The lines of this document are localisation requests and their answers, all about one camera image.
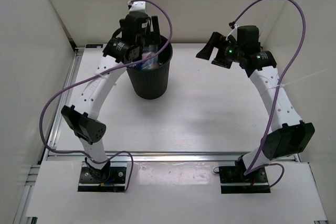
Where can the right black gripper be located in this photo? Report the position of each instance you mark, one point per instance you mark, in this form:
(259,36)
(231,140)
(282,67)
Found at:
(206,53)

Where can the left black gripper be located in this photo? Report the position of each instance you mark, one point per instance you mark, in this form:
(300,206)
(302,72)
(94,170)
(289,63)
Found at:
(156,37)

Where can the clear bottle white blue label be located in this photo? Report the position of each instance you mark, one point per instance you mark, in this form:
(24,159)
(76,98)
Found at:
(152,63)

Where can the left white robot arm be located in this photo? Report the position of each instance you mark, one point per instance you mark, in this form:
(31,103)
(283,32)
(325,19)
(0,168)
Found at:
(82,115)

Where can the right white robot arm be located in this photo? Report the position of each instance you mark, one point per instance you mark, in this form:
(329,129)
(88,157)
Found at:
(286,132)

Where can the black ribbed plastic bin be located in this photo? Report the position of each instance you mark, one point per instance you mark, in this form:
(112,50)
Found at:
(152,83)

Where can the blue white sticker label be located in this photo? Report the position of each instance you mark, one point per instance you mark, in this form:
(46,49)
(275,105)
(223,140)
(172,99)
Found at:
(94,46)

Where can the white zip tie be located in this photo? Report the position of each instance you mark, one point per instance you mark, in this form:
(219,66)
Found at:
(296,80)

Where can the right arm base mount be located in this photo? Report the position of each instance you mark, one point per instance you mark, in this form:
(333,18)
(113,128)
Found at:
(234,182)

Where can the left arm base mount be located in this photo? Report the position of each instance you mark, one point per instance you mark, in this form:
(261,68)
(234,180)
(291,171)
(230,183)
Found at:
(111,179)

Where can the aluminium rail frame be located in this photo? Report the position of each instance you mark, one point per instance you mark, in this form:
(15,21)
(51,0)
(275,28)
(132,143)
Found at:
(208,117)

